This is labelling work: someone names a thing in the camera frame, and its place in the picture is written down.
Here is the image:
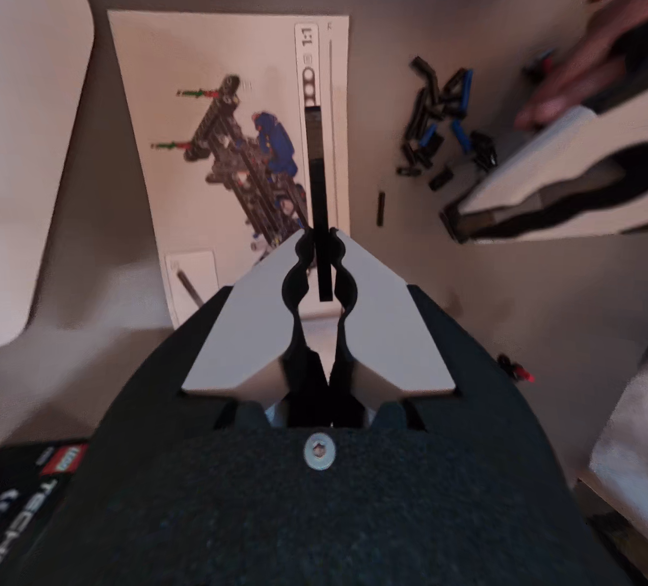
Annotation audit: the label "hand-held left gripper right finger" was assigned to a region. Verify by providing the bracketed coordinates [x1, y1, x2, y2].
[329, 228, 456, 407]

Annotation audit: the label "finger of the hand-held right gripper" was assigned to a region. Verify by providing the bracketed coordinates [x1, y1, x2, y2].
[458, 95, 648, 216]
[440, 191, 648, 244]

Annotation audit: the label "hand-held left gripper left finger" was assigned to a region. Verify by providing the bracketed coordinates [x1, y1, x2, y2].
[181, 228, 317, 407]

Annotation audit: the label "long black lego beam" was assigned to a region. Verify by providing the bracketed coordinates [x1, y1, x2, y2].
[305, 106, 335, 302]

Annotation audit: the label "lego set box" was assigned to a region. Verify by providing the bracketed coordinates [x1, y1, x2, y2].
[0, 439, 89, 569]

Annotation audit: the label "lego instruction booklet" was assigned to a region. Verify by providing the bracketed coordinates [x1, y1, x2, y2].
[107, 10, 350, 328]

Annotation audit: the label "person's right hand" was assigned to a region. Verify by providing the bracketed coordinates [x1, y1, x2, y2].
[514, 0, 648, 131]

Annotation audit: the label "pile of black blue pieces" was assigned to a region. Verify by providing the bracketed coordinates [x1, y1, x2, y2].
[396, 56, 499, 192]

